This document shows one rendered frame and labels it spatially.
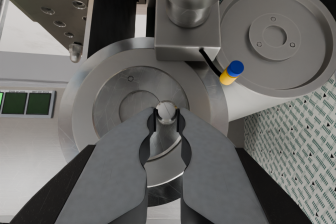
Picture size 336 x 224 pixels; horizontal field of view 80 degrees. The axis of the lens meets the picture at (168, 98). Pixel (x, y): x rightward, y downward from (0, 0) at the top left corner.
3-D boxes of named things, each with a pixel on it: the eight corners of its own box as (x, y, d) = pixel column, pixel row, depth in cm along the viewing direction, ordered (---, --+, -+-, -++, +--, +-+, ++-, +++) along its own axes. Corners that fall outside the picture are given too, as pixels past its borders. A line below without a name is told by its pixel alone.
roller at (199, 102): (212, 50, 18) (212, 192, 15) (186, 105, 43) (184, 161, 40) (81, 44, 18) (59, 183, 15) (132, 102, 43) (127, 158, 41)
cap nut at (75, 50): (80, 43, 52) (78, 60, 51) (86, 50, 55) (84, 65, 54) (66, 43, 52) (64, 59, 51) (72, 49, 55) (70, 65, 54)
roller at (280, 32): (331, -20, 20) (353, 100, 17) (240, 71, 45) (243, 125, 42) (208, -22, 20) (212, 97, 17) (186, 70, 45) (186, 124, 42)
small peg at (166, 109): (182, 113, 13) (163, 126, 12) (179, 119, 15) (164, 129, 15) (169, 95, 13) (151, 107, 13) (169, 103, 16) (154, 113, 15)
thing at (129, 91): (106, 56, 16) (196, 74, 16) (112, 65, 18) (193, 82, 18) (78, 149, 15) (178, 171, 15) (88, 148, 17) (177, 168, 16)
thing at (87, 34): (103, -85, 23) (86, 65, 19) (135, 28, 46) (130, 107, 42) (99, -85, 23) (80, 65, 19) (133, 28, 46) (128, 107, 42)
